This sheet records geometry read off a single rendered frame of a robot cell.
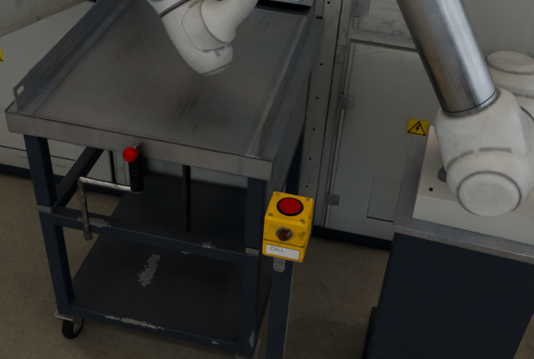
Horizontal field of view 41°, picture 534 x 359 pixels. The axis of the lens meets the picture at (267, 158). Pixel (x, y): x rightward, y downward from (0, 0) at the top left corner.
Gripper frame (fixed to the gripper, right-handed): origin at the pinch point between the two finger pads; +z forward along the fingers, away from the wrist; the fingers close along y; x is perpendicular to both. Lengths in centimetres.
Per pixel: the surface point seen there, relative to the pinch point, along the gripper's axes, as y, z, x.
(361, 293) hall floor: 56, 30, -98
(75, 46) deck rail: -27.6, -14.3, -22.8
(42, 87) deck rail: -27, -31, -30
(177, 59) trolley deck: -1.6, -9.9, -22.8
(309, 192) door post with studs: 32, 45, -72
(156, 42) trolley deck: -9.7, -3.5, -20.5
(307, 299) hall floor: 39, 23, -101
